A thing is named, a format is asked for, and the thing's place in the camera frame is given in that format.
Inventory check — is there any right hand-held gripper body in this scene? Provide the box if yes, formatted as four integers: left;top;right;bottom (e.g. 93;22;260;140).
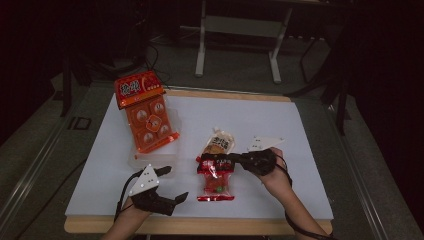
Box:
238;135;286;177

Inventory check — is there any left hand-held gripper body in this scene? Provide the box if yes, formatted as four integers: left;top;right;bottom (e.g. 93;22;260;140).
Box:
128;163;177;217

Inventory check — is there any clear plastic container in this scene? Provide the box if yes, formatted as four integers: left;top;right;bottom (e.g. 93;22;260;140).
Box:
128;107;184;179

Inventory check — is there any red and black snack packet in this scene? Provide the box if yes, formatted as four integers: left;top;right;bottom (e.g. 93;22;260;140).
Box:
195;153;236;203

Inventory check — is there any large orange snack packet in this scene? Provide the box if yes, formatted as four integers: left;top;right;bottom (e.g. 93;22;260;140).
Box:
114;69;180;154

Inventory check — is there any person's right hand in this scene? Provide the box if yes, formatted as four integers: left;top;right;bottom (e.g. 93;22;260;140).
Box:
258;147;294;198

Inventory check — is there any person's left hand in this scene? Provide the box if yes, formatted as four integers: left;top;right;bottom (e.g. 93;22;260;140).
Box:
120;196;154;222

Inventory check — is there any beige spouted pouch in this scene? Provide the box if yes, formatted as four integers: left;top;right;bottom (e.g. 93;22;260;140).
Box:
199;127;236;156

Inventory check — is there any wooden table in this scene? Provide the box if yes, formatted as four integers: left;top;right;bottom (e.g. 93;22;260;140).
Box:
63;87;334;236

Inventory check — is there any white table sheet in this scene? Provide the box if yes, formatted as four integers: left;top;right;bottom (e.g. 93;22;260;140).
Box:
65;92;334;221

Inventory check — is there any black stand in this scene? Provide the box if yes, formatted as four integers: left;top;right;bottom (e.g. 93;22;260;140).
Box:
59;49;133;118
286;19;354;136

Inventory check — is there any white metal stand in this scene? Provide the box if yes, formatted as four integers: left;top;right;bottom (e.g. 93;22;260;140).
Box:
194;0;294;84

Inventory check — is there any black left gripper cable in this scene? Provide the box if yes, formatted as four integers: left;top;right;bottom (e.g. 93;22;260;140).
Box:
113;169;145;223

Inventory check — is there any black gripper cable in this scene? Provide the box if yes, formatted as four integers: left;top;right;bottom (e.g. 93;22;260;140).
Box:
274;153;338;240
113;169;145;223

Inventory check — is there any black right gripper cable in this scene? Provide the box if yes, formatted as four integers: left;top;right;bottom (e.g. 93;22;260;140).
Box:
274;153;338;240

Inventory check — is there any black floor socket frame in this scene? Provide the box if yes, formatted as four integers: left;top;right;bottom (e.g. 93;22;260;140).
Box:
68;116;93;131

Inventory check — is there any grey floor rail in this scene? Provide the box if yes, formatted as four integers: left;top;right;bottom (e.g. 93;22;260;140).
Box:
328;106;391;240
0;116;68;228

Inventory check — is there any black floor cable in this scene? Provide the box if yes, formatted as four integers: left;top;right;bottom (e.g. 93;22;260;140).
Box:
144;43;173;90

